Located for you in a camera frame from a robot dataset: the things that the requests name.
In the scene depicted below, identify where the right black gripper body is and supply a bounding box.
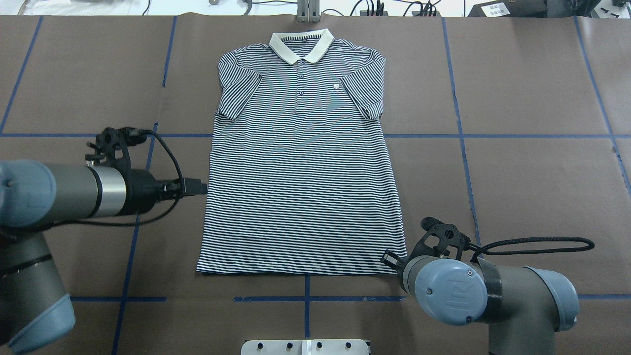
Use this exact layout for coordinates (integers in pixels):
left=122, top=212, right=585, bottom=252
left=382, top=216, right=471, bottom=272

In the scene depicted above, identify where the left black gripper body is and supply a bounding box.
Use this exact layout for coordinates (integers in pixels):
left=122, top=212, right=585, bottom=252
left=85, top=127, right=207, bottom=216

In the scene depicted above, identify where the navy white striped polo shirt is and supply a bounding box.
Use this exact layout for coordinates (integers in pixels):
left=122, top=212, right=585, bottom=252
left=196, top=29, right=407, bottom=276

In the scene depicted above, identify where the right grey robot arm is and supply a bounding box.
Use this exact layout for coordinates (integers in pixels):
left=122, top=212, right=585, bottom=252
left=381, top=216, right=595, bottom=355

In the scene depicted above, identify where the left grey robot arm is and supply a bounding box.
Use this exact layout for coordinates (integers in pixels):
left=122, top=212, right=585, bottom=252
left=0, top=127, right=207, bottom=355

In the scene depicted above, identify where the grey box with label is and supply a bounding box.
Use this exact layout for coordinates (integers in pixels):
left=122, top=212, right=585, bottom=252
left=466, top=0, right=548, bottom=18

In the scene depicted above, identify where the black power strip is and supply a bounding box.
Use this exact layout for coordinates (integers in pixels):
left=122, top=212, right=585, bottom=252
left=360, top=6, right=388, bottom=17

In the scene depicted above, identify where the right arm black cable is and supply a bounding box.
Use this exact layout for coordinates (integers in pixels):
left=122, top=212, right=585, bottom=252
left=468, top=237, right=596, bottom=262

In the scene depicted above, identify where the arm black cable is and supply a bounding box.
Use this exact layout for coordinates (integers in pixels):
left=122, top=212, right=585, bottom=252
left=468, top=237, right=596, bottom=262
left=49, top=127, right=185, bottom=228

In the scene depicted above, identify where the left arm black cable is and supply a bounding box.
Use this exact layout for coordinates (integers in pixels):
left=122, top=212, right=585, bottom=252
left=49, top=127, right=185, bottom=228

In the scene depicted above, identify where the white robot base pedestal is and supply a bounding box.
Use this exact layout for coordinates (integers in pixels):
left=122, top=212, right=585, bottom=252
left=241, top=339, right=371, bottom=355

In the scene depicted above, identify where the aluminium frame post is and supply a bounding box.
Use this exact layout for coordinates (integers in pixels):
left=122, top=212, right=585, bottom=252
left=296, top=0, right=321, bottom=23

